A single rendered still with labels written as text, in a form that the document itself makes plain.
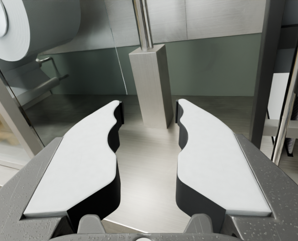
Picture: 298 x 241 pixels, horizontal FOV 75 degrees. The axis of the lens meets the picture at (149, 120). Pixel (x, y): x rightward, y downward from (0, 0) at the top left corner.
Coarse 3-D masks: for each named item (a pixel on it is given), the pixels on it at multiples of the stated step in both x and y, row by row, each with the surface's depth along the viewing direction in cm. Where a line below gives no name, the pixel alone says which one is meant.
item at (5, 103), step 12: (0, 84) 45; (0, 96) 45; (0, 108) 46; (12, 108) 47; (12, 120) 48; (24, 120) 50; (24, 132) 50; (24, 144) 52; (36, 144) 54; (0, 156) 66
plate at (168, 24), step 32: (128, 0) 75; (160, 0) 71; (192, 0) 67; (224, 0) 64; (256, 0) 61; (128, 32) 82; (160, 32) 77; (192, 32) 73; (224, 32) 69; (256, 32) 65
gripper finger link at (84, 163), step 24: (96, 120) 10; (120, 120) 12; (72, 144) 8; (96, 144) 8; (48, 168) 7; (72, 168) 7; (96, 168) 7; (48, 192) 6; (72, 192) 6; (96, 192) 6; (120, 192) 8; (48, 216) 6; (72, 216) 6
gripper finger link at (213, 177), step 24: (192, 120) 10; (216, 120) 10; (192, 144) 8; (216, 144) 8; (192, 168) 7; (216, 168) 7; (240, 168) 7; (192, 192) 6; (216, 192) 6; (240, 192) 6; (216, 216) 6; (264, 216) 6
